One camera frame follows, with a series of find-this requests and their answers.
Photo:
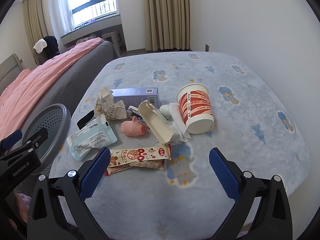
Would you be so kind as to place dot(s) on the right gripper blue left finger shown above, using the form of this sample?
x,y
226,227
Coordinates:
x,y
46,217

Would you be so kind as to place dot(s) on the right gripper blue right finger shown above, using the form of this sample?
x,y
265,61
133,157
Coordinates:
x,y
273,217

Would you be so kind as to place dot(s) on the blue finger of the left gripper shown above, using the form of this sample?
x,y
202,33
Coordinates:
x,y
10,140
37,139

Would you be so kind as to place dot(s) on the black hair band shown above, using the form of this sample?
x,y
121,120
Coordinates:
x,y
85,120

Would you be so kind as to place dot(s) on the cream red snack wrapper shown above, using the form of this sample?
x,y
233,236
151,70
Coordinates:
x,y
131,155

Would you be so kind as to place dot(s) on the wet wipes packet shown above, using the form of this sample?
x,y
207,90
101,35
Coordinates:
x,y
96,134

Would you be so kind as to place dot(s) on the written paper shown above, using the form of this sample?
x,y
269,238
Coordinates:
x,y
105,105

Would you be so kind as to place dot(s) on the pink pig toy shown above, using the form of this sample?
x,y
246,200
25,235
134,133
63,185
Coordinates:
x,y
132,128

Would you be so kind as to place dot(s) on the white green medicine box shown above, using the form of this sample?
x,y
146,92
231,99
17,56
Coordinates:
x,y
158,124

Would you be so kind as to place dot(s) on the purple cardboard box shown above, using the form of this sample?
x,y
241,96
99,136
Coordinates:
x,y
134,96

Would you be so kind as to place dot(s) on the white tissue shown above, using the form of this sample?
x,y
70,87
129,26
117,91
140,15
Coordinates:
x,y
172,113

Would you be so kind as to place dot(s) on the red white paper cup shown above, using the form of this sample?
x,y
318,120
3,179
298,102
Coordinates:
x,y
195,108

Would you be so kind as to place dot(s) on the grey perforated trash basket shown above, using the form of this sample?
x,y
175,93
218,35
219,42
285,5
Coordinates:
x,y
56,120

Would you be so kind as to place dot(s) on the person left hand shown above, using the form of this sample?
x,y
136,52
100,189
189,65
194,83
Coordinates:
x,y
19,203

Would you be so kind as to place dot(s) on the pink bed quilt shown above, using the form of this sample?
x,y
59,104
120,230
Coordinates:
x,y
19,98

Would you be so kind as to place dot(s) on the grey headboard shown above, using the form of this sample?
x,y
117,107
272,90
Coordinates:
x,y
10,69

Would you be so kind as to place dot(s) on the chair with clothes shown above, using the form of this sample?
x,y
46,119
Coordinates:
x,y
44,49

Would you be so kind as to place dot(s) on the white sheer curtain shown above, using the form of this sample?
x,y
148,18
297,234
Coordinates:
x,y
64,17

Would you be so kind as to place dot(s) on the grey plastic stool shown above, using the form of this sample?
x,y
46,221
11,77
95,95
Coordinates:
x,y
116,39

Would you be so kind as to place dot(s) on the left beige curtain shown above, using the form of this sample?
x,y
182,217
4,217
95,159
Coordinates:
x,y
34,23

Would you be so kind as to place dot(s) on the beige curtain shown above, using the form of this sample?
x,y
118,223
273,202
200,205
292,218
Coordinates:
x,y
34,23
167,24

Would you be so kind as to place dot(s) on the right beige curtain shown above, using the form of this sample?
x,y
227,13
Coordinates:
x,y
167,24

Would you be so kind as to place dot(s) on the wall socket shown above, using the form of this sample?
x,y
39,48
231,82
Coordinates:
x,y
207,47

